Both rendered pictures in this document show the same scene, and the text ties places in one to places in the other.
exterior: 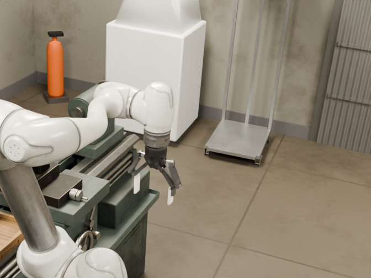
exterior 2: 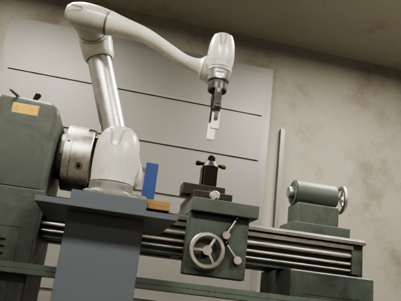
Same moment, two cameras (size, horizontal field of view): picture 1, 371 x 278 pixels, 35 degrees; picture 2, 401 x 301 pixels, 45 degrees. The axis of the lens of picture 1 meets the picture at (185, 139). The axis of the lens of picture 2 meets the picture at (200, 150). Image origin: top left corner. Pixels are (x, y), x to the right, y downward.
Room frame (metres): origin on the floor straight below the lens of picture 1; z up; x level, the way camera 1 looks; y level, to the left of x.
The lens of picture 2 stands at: (0.91, -1.43, 0.51)
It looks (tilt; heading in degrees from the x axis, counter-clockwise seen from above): 17 degrees up; 62
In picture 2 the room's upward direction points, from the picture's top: 7 degrees clockwise
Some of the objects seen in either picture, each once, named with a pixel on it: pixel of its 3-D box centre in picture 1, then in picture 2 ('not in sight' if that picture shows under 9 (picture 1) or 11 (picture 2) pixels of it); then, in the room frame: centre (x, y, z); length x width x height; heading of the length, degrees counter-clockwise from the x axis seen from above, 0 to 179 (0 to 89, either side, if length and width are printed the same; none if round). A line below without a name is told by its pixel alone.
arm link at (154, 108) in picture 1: (155, 105); (221, 53); (1.77, 0.11, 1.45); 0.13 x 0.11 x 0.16; 62
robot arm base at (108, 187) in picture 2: not in sight; (115, 193); (1.46, 0.22, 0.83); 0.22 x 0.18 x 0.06; 162
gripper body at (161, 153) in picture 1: (155, 155); (216, 94); (1.76, 0.10, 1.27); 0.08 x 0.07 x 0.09; 66
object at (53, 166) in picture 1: (34, 176); (201, 192); (2.02, 0.59, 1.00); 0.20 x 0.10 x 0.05; 161
